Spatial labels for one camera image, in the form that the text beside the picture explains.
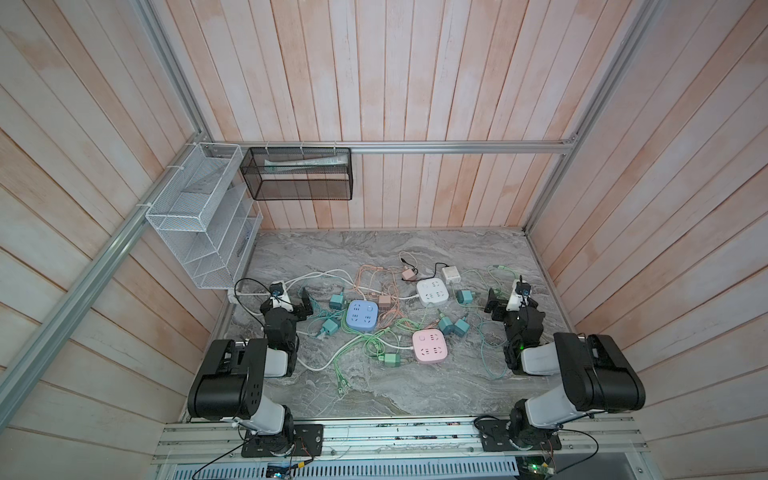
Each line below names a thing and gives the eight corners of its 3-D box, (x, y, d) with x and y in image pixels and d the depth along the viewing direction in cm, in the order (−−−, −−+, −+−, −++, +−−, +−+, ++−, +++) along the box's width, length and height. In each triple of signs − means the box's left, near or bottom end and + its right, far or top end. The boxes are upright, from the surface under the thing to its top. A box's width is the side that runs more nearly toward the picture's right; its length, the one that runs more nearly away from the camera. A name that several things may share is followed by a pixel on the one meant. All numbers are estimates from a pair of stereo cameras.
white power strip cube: (418, 306, 100) (418, 302, 98) (415, 282, 106) (416, 278, 104) (448, 306, 100) (450, 302, 98) (444, 282, 106) (445, 278, 104)
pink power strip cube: (414, 363, 87) (414, 360, 85) (411, 332, 93) (412, 329, 92) (447, 363, 87) (448, 360, 85) (442, 332, 93) (444, 329, 92)
